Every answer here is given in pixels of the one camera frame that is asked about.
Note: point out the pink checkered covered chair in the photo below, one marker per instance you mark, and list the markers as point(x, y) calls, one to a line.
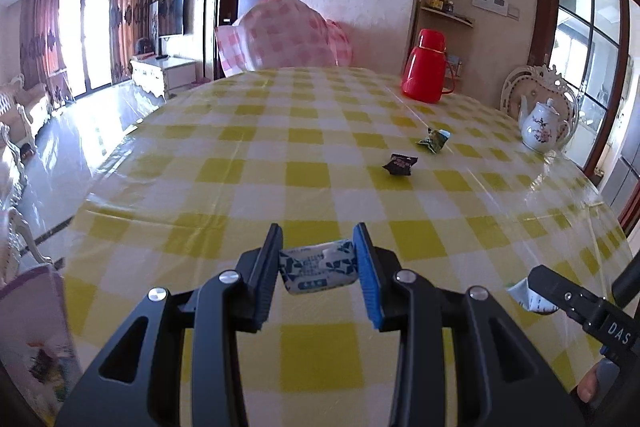
point(281, 33)

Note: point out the pink storage bag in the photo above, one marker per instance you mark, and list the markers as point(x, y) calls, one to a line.
point(37, 349)

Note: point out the white wall switch panel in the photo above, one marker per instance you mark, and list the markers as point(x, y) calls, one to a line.
point(500, 7)

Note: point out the black snack packet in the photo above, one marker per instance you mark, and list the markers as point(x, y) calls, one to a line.
point(400, 165)

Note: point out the silver snack packet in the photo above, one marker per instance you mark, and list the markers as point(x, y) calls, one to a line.
point(529, 300)

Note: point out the white tv cabinet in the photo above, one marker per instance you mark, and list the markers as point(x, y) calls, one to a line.
point(164, 77)

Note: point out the wall television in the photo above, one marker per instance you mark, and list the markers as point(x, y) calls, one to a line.
point(167, 18)

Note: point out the white floral teapot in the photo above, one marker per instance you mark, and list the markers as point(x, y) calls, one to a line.
point(542, 128)

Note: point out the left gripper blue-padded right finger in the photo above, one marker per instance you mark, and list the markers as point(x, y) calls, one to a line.
point(501, 378)

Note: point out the blue white candy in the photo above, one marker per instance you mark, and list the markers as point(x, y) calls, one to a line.
point(320, 267)

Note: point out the red thermos jug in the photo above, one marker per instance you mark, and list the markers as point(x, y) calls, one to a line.
point(428, 74)

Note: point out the wooden corner shelf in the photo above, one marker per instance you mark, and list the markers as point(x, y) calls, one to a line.
point(466, 21)

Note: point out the right hand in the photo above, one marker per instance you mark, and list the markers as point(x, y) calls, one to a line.
point(589, 387)

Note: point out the white ornate chair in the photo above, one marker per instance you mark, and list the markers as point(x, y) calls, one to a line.
point(538, 83)

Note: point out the green snack packet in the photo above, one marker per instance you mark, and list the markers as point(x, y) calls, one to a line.
point(435, 140)

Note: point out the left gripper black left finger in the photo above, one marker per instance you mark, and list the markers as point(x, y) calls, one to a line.
point(178, 350)

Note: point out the yellow checkered tablecloth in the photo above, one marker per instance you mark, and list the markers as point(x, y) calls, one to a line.
point(200, 181)

